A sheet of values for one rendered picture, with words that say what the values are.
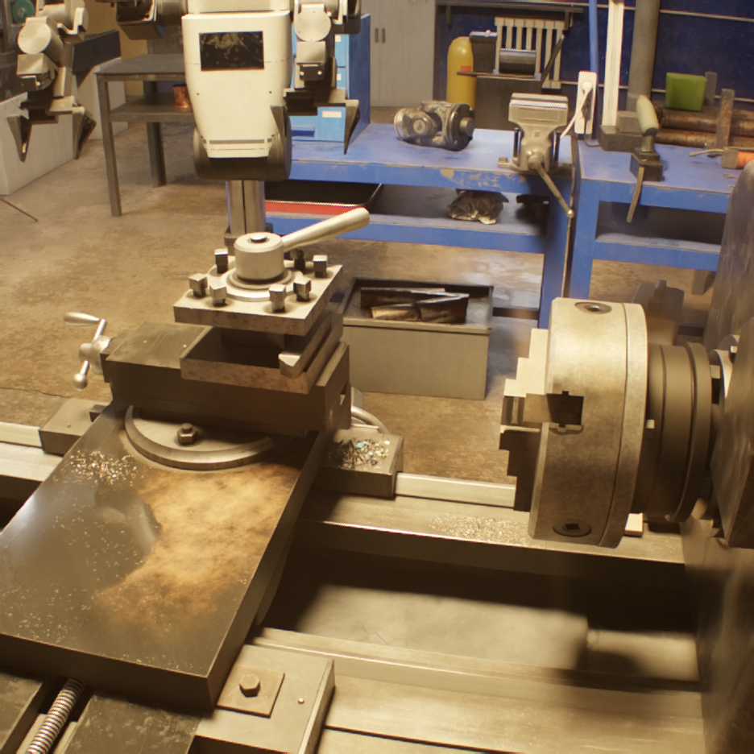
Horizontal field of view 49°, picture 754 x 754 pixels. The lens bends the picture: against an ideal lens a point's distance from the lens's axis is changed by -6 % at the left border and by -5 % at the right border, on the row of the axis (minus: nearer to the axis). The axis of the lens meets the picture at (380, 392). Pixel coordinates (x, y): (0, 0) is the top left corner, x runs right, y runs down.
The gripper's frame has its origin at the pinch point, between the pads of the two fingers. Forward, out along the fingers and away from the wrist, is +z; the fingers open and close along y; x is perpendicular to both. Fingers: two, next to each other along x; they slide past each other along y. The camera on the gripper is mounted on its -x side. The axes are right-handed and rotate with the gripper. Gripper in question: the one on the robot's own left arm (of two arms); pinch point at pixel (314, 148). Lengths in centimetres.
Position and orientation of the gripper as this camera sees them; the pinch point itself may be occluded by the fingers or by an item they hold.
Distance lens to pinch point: 141.7
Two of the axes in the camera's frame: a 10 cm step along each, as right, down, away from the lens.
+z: -0.2, 10.0, 0.1
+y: 10.0, 0.2, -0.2
